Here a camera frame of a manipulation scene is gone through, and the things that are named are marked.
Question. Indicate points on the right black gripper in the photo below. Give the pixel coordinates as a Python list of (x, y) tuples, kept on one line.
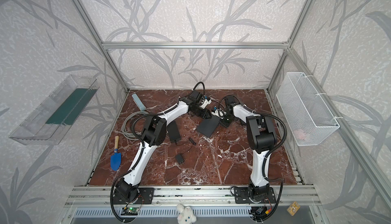
[(224, 120)]

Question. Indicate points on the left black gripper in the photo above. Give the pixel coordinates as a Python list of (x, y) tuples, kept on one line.
[(201, 112)]

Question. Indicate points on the dark grey box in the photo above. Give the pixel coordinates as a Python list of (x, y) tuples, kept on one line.
[(208, 126)]

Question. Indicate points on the black network switch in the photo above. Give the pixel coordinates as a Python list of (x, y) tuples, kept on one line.
[(173, 132)]

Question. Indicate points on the black power adapter with cable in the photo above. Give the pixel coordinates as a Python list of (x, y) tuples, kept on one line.
[(180, 157)]

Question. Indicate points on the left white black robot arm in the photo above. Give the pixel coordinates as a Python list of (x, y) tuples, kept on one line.
[(150, 130)]

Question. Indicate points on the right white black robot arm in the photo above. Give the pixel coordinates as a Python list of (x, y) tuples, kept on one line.
[(265, 134)]

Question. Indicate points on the light blue rectangular block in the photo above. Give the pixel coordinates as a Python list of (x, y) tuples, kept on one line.
[(138, 102)]

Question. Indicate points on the pink object in basket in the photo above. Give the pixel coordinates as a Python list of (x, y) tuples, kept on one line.
[(300, 135)]

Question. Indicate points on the white plush toy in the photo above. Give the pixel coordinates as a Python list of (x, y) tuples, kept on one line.
[(186, 215)]

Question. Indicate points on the green lit controller board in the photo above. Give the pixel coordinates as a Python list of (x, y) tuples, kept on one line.
[(130, 211)]

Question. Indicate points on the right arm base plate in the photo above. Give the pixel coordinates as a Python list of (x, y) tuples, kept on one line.
[(241, 195)]

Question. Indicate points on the white wire mesh basket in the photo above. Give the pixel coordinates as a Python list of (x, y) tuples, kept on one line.
[(304, 108)]

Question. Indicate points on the blue trowel wooden handle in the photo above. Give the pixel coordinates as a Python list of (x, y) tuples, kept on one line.
[(116, 157)]

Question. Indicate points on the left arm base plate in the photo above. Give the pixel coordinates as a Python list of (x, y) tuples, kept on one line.
[(146, 195)]

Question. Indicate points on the clear acrylic wall shelf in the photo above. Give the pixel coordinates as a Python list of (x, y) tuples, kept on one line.
[(53, 118)]

